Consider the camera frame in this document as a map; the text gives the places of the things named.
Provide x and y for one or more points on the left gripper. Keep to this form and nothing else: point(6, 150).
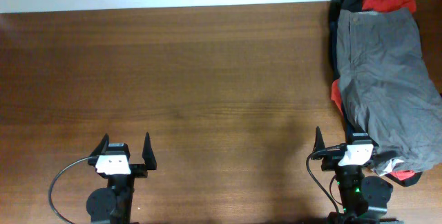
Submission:
point(139, 169)

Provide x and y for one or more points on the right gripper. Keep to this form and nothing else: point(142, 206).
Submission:
point(331, 158)

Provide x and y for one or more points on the grey shorts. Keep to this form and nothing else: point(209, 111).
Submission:
point(386, 89)

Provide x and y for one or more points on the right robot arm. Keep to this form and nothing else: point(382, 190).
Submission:
point(363, 199)

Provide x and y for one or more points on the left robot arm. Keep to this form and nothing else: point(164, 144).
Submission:
point(113, 204)

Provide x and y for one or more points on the navy blue garment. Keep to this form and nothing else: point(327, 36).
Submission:
point(335, 93)

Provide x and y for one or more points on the red and black garment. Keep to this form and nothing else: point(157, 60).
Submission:
point(365, 5)

